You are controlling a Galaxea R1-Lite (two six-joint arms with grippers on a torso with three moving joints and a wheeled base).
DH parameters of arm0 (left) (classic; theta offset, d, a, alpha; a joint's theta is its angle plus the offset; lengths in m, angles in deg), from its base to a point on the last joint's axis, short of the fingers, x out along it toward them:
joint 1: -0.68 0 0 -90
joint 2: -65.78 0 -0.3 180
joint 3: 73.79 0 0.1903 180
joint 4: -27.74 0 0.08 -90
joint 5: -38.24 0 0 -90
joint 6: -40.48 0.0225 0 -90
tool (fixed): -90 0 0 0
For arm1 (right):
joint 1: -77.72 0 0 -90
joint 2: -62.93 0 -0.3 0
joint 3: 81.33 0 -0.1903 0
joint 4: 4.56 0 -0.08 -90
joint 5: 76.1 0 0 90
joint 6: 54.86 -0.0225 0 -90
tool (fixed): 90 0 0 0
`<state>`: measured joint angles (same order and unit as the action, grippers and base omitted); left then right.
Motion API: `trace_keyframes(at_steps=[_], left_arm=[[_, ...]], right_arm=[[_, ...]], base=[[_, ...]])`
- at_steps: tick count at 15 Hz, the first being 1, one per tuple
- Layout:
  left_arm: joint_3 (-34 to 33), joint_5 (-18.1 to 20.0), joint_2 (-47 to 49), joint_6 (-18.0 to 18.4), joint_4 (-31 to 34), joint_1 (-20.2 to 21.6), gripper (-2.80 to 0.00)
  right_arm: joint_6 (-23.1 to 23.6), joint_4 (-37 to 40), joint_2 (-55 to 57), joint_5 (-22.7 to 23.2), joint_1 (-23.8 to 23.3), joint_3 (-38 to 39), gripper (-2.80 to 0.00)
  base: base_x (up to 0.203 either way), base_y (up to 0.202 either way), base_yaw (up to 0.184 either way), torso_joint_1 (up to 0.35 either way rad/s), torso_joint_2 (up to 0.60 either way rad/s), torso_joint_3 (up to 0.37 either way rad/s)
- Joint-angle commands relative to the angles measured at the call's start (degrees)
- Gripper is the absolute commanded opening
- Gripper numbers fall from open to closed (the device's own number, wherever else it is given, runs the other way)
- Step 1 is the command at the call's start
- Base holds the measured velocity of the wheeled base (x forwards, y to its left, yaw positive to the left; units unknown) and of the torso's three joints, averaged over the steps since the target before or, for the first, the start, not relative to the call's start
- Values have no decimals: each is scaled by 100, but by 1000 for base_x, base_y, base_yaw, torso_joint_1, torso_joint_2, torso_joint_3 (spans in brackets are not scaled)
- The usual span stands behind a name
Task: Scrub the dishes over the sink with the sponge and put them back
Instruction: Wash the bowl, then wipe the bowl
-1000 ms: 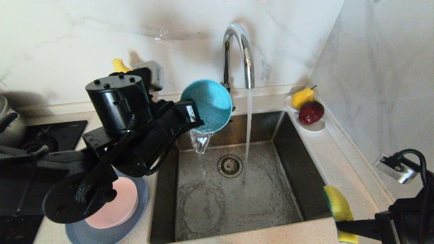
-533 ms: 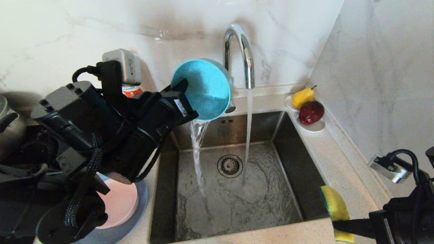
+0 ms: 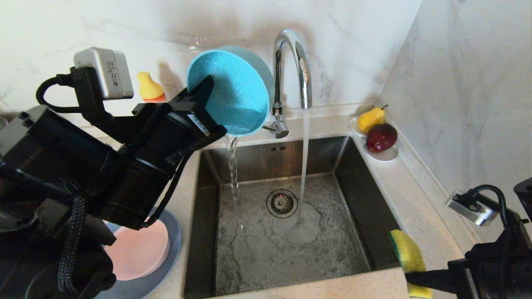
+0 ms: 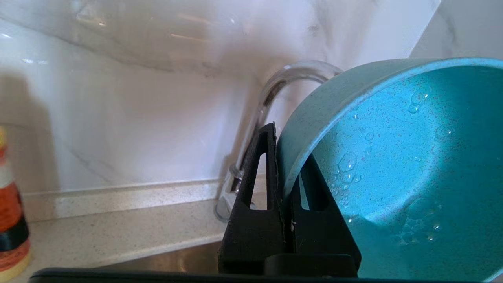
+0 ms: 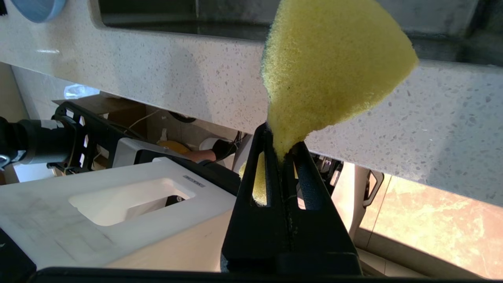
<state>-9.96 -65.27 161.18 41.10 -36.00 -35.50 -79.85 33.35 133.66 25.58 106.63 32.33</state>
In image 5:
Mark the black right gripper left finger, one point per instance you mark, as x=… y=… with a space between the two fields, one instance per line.
x=255 y=236

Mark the yellow green sponge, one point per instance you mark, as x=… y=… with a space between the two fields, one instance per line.
x=334 y=59

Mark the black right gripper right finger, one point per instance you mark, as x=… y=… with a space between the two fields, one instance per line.
x=318 y=236

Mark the stainless steel sink basin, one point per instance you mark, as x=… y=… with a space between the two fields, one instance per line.
x=177 y=15

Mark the white robot torso cover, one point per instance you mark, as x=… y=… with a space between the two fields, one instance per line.
x=59 y=220

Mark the yellow round object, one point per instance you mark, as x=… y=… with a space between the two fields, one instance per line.
x=173 y=146

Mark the blue round plate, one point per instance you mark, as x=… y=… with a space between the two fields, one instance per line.
x=37 y=10

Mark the bare forearm with black wristband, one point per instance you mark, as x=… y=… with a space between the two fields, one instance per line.
x=196 y=156

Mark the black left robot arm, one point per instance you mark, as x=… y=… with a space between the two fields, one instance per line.
x=43 y=141

